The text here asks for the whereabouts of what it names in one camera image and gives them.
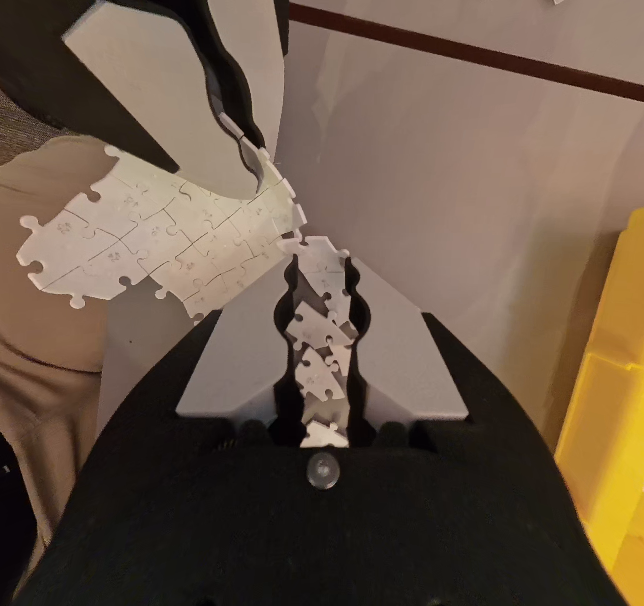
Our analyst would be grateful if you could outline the person's tan trouser leg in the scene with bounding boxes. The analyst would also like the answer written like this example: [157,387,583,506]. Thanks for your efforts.
[0,136,119,566]

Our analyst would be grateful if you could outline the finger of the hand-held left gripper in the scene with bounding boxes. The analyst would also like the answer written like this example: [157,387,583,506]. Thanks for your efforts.
[205,0,289,157]
[62,0,264,199]

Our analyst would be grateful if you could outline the white puzzle pieces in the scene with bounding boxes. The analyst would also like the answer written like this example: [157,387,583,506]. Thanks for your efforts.
[286,302,359,448]

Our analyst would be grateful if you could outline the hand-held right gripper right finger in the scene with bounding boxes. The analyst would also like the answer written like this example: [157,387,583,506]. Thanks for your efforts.
[344,257,469,422]

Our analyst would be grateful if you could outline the partly built white puzzle ball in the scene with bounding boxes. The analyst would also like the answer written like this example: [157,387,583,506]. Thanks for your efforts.
[15,113,309,325]

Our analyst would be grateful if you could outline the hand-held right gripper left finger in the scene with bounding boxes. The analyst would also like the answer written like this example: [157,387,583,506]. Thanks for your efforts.
[176,254,301,420]

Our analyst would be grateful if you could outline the yellow plastic bin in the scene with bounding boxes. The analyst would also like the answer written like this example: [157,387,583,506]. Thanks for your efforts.
[553,208,644,606]

